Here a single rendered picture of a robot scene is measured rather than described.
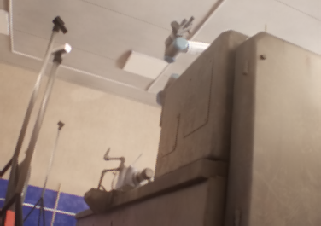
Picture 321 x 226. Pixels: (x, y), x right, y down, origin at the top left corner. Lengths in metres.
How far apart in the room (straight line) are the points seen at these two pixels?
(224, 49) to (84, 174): 5.34
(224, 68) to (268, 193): 0.43
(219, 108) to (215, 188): 0.25
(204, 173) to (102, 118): 5.71
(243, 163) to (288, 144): 0.17
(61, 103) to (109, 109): 0.92
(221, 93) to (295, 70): 0.26
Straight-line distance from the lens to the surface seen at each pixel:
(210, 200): 1.00
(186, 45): 2.40
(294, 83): 1.17
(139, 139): 6.72
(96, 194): 2.11
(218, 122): 1.07
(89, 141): 6.47
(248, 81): 1.06
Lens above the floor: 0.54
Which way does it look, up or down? 23 degrees up
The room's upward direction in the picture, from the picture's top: 9 degrees clockwise
